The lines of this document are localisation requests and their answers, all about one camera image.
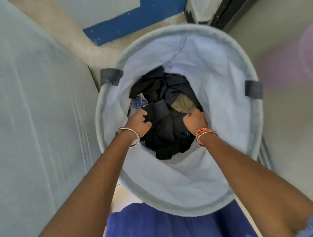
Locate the blue plaid shirt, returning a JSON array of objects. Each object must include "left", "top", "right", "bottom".
[{"left": 127, "top": 95, "right": 149, "bottom": 115}]

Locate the orange thread bracelet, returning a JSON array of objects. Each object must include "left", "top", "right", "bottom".
[{"left": 195, "top": 128, "right": 211, "bottom": 138}]

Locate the person's right hand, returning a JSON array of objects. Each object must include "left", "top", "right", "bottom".
[{"left": 183, "top": 108, "right": 209, "bottom": 137}]

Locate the person's left forearm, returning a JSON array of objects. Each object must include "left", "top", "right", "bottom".
[{"left": 39, "top": 133, "right": 140, "bottom": 237}]

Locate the person's left hand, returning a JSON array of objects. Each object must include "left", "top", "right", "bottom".
[{"left": 124, "top": 109, "right": 153, "bottom": 142}]

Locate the black clothes heap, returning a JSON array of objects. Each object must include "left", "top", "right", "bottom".
[{"left": 129, "top": 66, "right": 203, "bottom": 160}]

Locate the person's right forearm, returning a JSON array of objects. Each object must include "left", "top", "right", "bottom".
[{"left": 204, "top": 134, "right": 313, "bottom": 237}]

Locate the beaded green red bangle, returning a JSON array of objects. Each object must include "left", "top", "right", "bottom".
[{"left": 196, "top": 131, "right": 218, "bottom": 147}]

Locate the khaki ribbed clothes piece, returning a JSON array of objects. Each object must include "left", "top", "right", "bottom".
[{"left": 170, "top": 94, "right": 196, "bottom": 115}]

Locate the pink bucket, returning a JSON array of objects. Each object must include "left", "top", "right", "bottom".
[{"left": 259, "top": 24, "right": 313, "bottom": 91}]

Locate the person's blue tunic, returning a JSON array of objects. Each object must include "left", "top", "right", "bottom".
[{"left": 105, "top": 199, "right": 313, "bottom": 237}]

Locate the thin multicolour bangle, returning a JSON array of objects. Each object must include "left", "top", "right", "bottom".
[{"left": 115, "top": 127, "right": 141, "bottom": 148}]

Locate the white round laundry hamper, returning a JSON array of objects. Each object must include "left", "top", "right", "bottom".
[{"left": 95, "top": 24, "right": 264, "bottom": 217}]

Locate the white blue washing machine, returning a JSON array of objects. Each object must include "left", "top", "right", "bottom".
[{"left": 0, "top": 0, "right": 102, "bottom": 237}]

